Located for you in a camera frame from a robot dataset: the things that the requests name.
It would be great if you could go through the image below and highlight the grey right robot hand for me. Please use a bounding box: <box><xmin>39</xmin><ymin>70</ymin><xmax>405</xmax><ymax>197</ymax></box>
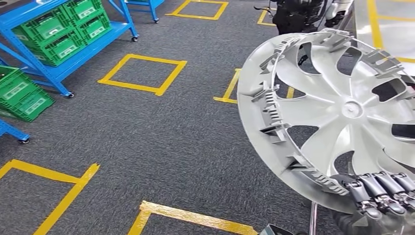
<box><xmin>344</xmin><ymin>172</ymin><xmax>415</xmax><ymax>235</ymax></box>

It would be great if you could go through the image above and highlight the grey plastic wheel cover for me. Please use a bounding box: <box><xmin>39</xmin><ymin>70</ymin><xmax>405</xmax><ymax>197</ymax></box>
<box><xmin>237</xmin><ymin>28</ymin><xmax>415</xmax><ymax>215</ymax></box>

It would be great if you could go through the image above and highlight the yellow floor tape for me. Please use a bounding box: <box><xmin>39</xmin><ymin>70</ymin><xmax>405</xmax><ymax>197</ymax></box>
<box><xmin>128</xmin><ymin>201</ymin><xmax>258</xmax><ymax>235</ymax></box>
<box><xmin>213</xmin><ymin>68</ymin><xmax>296</xmax><ymax>104</ymax></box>
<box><xmin>0</xmin><ymin>159</ymin><xmax>100</xmax><ymax>235</ymax></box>
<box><xmin>165</xmin><ymin>0</ymin><xmax>229</xmax><ymax>21</ymax></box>
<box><xmin>257</xmin><ymin>8</ymin><xmax>277</xmax><ymax>26</ymax></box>
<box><xmin>97</xmin><ymin>53</ymin><xmax>188</xmax><ymax>97</ymax></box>

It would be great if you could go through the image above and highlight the black and white robot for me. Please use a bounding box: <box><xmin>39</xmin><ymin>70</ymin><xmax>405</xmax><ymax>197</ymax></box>
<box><xmin>254</xmin><ymin>0</ymin><xmax>354</xmax><ymax>35</ymax></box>

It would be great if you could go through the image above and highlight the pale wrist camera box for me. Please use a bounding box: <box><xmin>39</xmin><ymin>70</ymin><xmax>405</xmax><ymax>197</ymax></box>
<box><xmin>259</xmin><ymin>224</ymin><xmax>294</xmax><ymax>235</ymax></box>

